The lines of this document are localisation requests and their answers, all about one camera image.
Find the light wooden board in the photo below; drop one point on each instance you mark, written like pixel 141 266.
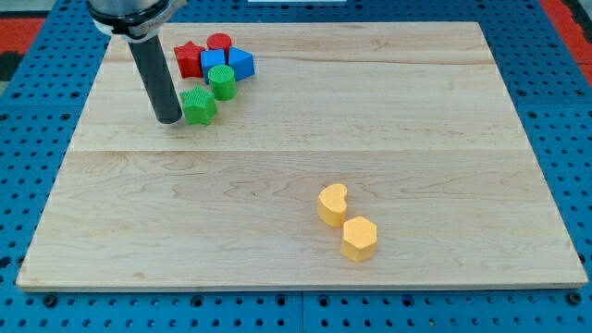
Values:
pixel 412 117

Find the red star block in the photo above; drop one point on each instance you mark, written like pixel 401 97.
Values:
pixel 188 58

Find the blue cube block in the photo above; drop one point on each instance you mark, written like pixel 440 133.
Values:
pixel 210 59

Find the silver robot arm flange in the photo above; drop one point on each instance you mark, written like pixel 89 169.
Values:
pixel 136 20

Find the blue triangle block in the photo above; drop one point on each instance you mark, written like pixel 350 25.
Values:
pixel 242 62

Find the red cylinder block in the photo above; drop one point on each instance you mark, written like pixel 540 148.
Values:
pixel 219 41

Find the yellow heart block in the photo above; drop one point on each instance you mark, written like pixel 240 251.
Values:
pixel 332 205

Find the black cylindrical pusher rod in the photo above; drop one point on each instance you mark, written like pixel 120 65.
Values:
pixel 152 65

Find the green cylinder block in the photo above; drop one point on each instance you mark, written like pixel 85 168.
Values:
pixel 222 81

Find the green star block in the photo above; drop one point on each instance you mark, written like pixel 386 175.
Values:
pixel 199 106

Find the yellow hexagon block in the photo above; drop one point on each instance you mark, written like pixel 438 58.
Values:
pixel 359 239

